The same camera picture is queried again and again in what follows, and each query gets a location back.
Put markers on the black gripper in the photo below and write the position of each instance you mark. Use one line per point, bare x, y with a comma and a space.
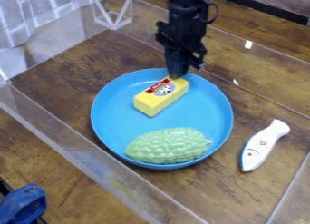
181, 33

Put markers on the green bumpy toy gourd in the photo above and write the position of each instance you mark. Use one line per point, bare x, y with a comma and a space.
168, 146

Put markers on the yellow toy butter block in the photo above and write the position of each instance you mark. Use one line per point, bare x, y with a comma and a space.
160, 95

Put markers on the blue round plate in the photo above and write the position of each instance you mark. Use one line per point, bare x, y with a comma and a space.
203, 109

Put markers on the white blue toy fish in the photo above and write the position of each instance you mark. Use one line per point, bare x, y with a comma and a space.
260, 144

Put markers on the blue clamp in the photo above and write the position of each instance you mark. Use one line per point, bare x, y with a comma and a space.
22, 205

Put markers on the clear acrylic enclosure wall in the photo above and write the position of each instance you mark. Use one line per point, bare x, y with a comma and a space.
258, 63

